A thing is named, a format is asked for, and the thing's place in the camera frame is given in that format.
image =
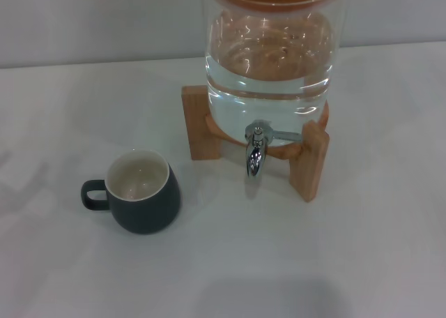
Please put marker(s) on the chrome faucet with lever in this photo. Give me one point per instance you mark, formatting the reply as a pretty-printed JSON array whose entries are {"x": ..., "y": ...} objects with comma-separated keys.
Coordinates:
[{"x": 256, "y": 157}]

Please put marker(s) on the wooden dispenser stand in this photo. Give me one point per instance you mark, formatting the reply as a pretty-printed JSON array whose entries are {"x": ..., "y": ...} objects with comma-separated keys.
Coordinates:
[{"x": 200, "y": 122}]

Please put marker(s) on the black ceramic cup white inside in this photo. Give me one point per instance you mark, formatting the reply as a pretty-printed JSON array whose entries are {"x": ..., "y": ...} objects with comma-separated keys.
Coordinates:
[{"x": 150, "y": 210}]

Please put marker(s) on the clear glass water dispenser jar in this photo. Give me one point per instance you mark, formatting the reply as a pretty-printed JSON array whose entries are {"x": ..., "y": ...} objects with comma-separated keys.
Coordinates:
[{"x": 268, "y": 70}]

